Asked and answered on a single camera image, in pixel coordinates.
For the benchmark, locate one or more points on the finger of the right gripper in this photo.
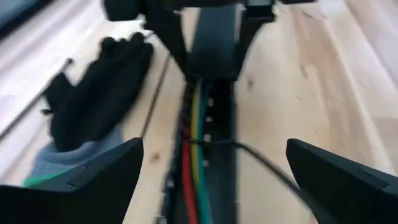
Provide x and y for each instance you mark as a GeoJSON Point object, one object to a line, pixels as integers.
{"type": "Point", "coordinates": [174, 34]}
{"type": "Point", "coordinates": [252, 34]}

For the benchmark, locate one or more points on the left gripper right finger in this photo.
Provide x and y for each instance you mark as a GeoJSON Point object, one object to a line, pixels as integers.
{"type": "Point", "coordinates": [348, 193]}

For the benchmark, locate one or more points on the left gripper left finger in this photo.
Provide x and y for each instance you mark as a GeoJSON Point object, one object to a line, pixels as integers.
{"type": "Point", "coordinates": [77, 199]}

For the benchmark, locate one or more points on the black raceway cover strip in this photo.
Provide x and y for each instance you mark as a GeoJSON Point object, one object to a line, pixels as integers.
{"type": "Point", "coordinates": [214, 43]}

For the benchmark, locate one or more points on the black work glove grey cuff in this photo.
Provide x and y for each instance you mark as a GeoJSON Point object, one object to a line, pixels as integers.
{"type": "Point", "coordinates": [99, 93]}

